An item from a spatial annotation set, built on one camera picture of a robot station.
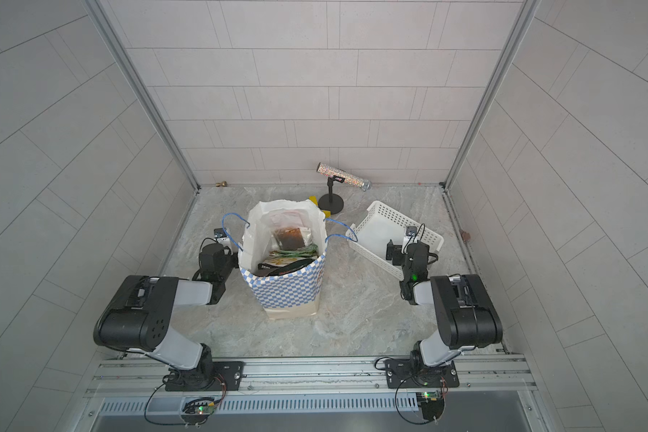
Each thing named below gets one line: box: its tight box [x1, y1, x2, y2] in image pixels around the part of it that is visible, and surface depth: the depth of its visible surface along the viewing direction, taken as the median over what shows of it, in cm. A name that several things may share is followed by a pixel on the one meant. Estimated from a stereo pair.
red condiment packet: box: [273, 226, 313, 251], surface depth 91 cm
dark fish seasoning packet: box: [254, 258, 317, 278], surface depth 68 cm
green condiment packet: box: [269, 243, 319, 259], surface depth 93 cm
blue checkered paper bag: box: [238, 198, 328, 318], surface depth 74 cm
